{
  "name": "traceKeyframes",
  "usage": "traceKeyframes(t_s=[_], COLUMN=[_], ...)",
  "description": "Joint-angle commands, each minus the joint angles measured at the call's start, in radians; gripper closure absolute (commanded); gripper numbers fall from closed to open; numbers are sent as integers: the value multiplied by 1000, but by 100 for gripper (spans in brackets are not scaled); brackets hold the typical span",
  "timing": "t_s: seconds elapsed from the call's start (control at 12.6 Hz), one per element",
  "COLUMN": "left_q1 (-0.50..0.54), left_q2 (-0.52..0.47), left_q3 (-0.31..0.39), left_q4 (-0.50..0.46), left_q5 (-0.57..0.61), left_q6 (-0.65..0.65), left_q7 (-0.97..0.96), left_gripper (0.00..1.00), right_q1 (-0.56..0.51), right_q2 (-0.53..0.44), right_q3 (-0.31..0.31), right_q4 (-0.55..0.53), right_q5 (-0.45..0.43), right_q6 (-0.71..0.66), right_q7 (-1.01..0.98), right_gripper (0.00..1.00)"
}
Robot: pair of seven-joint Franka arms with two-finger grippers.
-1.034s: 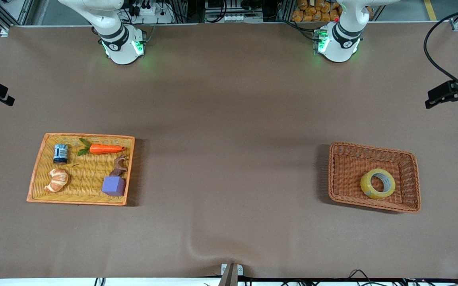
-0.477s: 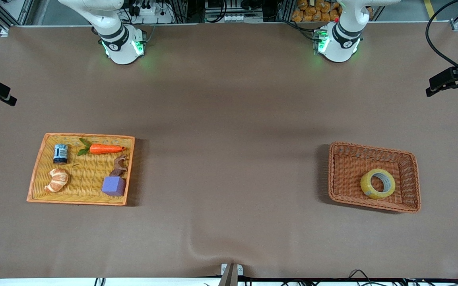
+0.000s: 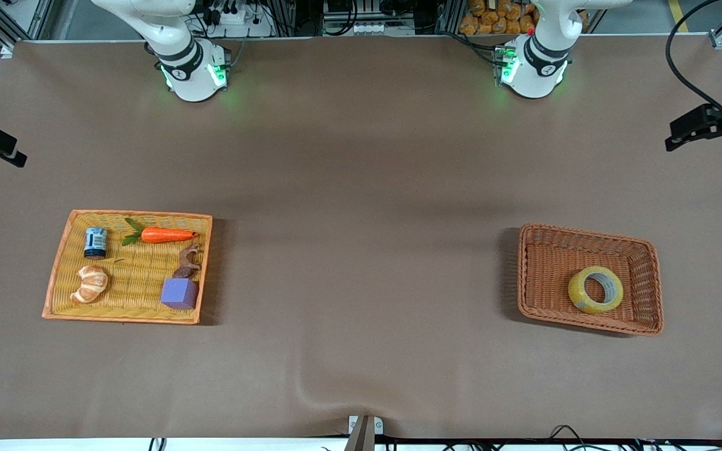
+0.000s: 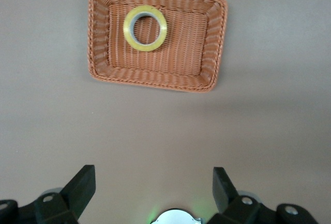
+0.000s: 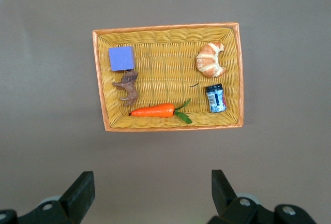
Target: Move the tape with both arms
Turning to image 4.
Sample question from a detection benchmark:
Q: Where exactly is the brown table cover sheet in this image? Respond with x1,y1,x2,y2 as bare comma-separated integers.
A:
0,0,331,224

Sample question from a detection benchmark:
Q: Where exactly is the brown wicker basket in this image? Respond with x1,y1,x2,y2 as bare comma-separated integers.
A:
86,0,230,94

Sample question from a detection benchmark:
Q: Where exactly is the clear yellowish tape roll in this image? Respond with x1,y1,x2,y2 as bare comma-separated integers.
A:
123,5,168,52

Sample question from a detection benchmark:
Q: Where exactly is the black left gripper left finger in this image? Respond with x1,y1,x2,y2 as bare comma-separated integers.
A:
0,165,97,224

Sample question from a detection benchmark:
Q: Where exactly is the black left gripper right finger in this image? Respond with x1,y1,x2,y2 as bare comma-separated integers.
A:
206,167,319,224

